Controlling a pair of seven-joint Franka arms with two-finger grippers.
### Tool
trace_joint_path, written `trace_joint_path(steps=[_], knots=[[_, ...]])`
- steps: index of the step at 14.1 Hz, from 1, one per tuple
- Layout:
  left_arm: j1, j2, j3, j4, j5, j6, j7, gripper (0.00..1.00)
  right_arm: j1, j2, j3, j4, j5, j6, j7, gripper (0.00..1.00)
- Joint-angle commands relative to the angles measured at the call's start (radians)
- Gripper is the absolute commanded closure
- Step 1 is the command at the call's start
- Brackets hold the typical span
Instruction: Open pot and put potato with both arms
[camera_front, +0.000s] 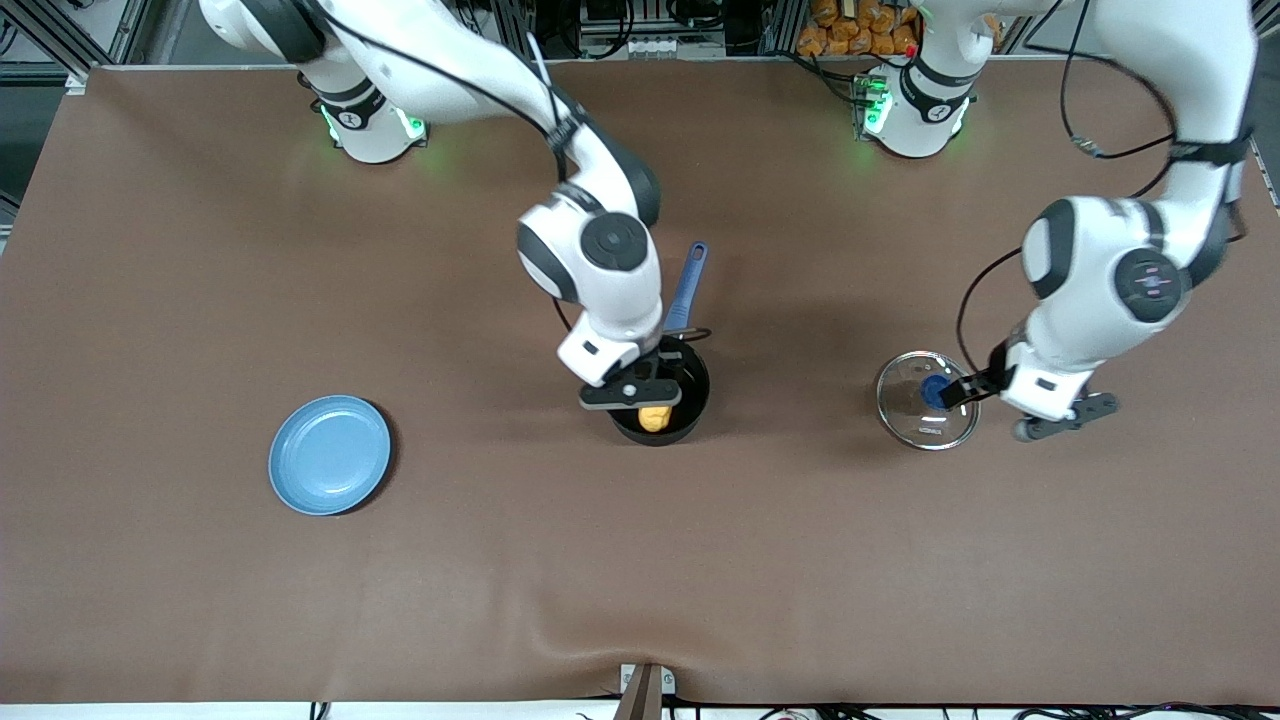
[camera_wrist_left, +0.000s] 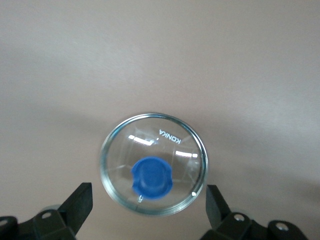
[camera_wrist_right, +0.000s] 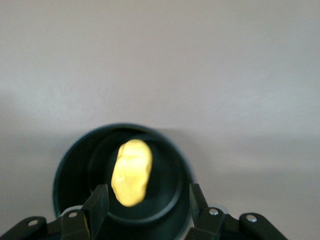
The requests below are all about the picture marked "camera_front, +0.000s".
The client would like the glass lid with blue knob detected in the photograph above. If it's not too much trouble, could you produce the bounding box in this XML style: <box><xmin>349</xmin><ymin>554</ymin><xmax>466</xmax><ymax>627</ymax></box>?
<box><xmin>876</xmin><ymin>350</ymin><xmax>982</xmax><ymax>451</ymax></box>

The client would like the brown table mat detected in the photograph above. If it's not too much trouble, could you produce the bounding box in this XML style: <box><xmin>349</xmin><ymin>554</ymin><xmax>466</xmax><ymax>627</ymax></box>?
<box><xmin>0</xmin><ymin>60</ymin><xmax>1280</xmax><ymax>706</ymax></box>

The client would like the blue round plate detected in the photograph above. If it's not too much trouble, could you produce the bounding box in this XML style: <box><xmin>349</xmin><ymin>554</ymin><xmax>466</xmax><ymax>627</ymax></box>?
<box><xmin>268</xmin><ymin>395</ymin><xmax>393</xmax><ymax>517</ymax></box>

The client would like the white power strip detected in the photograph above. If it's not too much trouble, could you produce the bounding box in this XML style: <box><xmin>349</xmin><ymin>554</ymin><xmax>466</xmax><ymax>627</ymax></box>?
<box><xmin>578</xmin><ymin>33</ymin><xmax>717</xmax><ymax>58</ymax></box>

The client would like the bag of orange round items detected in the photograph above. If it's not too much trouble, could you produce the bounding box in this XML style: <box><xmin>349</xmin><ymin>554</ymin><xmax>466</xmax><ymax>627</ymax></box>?
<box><xmin>795</xmin><ymin>0</ymin><xmax>921</xmax><ymax>58</ymax></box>

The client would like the black pot with blue handle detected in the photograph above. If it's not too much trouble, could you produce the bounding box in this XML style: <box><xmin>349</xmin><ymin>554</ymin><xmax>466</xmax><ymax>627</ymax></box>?
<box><xmin>605</xmin><ymin>240</ymin><xmax>713</xmax><ymax>448</ymax></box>

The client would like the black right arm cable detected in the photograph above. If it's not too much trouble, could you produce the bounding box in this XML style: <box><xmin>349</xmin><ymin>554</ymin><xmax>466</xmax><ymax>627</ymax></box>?
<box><xmin>310</xmin><ymin>0</ymin><xmax>601</xmax><ymax>333</ymax></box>

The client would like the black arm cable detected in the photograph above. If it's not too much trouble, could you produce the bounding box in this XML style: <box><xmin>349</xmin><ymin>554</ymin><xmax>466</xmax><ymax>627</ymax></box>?
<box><xmin>310</xmin><ymin>0</ymin><xmax>601</xmax><ymax>333</ymax></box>
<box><xmin>956</xmin><ymin>0</ymin><xmax>1181</xmax><ymax>377</ymax></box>

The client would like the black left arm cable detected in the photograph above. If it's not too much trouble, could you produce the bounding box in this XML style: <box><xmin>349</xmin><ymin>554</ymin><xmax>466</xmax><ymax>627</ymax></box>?
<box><xmin>956</xmin><ymin>0</ymin><xmax>1181</xmax><ymax>377</ymax></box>

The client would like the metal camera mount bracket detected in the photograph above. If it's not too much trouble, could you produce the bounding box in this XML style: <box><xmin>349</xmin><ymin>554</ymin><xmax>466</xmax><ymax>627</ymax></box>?
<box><xmin>618</xmin><ymin>662</ymin><xmax>677</xmax><ymax>720</ymax></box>

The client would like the aluminium extrusion frame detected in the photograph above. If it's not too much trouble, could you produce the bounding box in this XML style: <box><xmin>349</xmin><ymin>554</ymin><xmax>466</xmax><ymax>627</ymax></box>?
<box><xmin>0</xmin><ymin>0</ymin><xmax>1280</xmax><ymax>96</ymax></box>

